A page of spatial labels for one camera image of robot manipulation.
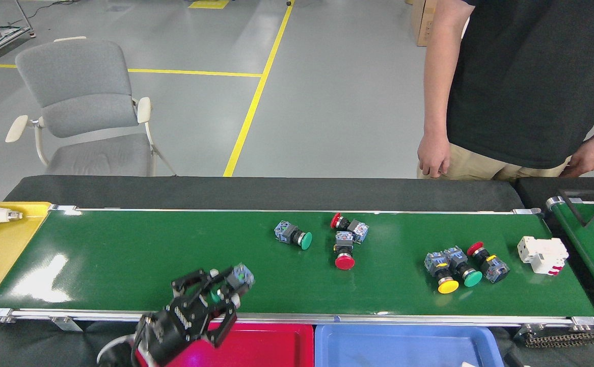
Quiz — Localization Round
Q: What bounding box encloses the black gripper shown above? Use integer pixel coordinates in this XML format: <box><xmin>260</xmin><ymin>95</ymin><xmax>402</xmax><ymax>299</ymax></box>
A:
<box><xmin>142</xmin><ymin>269</ymin><xmax>240</xmax><ymax>366</ymax></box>

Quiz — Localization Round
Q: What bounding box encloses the green push button switch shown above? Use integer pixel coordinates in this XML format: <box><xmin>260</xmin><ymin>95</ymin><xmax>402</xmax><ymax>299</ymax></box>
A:
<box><xmin>443</xmin><ymin>246</ymin><xmax>483</xmax><ymax>288</ymax></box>
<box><xmin>210</xmin><ymin>264</ymin><xmax>255</xmax><ymax>305</ymax></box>
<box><xmin>274</xmin><ymin>220</ymin><xmax>313</xmax><ymax>251</ymax></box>

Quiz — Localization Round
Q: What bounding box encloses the yellow push button switch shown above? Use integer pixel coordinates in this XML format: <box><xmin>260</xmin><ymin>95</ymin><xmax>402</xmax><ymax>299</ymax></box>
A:
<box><xmin>424</xmin><ymin>251</ymin><xmax>460</xmax><ymax>295</ymax></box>

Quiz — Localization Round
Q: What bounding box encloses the red button switch yellow tag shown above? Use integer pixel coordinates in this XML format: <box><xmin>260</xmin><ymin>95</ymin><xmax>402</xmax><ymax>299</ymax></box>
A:
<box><xmin>467</xmin><ymin>241</ymin><xmax>510</xmax><ymax>284</ymax></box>

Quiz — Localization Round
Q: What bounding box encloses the red plastic tray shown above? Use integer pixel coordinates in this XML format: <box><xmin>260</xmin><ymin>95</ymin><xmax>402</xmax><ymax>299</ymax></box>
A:
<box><xmin>134</xmin><ymin>321</ymin><xmax>314</xmax><ymax>367</ymax></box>

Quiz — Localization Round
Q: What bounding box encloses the blue plastic tray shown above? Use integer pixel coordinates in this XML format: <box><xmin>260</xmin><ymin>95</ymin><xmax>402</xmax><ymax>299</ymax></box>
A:
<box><xmin>315</xmin><ymin>324</ymin><xmax>505</xmax><ymax>367</ymax></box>

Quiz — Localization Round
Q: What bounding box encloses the person's right hand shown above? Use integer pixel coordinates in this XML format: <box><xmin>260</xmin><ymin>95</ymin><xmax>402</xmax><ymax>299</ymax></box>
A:
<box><xmin>417</xmin><ymin>132</ymin><xmax>452</xmax><ymax>179</ymax></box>

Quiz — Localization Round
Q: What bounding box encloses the person's left hand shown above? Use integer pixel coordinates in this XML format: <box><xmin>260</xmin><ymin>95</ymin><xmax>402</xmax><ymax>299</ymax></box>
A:
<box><xmin>561</xmin><ymin>137</ymin><xmax>594</xmax><ymax>178</ymax></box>

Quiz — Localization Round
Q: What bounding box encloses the grey office chair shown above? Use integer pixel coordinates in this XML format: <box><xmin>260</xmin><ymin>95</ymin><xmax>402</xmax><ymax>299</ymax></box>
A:
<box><xmin>5</xmin><ymin>36</ymin><xmax>178</xmax><ymax>177</ymax></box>

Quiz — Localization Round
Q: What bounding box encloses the white circuit breaker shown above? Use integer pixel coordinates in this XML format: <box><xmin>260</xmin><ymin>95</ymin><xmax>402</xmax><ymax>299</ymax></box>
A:
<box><xmin>517</xmin><ymin>235</ymin><xmax>569</xmax><ymax>276</ymax></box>

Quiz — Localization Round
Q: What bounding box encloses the brown cardboard box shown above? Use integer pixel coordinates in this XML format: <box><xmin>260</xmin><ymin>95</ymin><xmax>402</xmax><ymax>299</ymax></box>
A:
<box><xmin>410</xmin><ymin>0</ymin><xmax>438</xmax><ymax>47</ymax></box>

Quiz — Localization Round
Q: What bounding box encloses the black angled guide bar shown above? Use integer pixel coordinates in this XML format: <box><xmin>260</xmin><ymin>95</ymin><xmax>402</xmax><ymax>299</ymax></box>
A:
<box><xmin>557</xmin><ymin>190</ymin><xmax>594</xmax><ymax>227</ymax></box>

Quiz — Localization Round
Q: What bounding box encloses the person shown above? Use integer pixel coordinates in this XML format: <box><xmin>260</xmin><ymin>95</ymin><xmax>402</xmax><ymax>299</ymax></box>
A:
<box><xmin>417</xmin><ymin>0</ymin><xmax>594</xmax><ymax>182</ymax></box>

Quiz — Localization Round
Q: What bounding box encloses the red mushroom button switch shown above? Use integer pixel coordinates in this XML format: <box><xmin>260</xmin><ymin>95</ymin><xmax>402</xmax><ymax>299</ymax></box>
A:
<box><xmin>330</xmin><ymin>213</ymin><xmax>369</xmax><ymax>244</ymax></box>
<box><xmin>334</xmin><ymin>231</ymin><xmax>357</xmax><ymax>271</ymax></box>

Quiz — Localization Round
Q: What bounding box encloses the metal frame rack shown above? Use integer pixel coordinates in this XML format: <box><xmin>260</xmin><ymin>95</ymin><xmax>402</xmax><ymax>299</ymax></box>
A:
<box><xmin>0</xmin><ymin>0</ymin><xmax>35</xmax><ymax>70</ymax></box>

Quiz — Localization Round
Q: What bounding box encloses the conveyor drive chain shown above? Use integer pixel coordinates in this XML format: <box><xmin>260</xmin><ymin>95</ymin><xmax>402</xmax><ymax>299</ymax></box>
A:
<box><xmin>524</xmin><ymin>330</ymin><xmax>594</xmax><ymax>348</ymax></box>

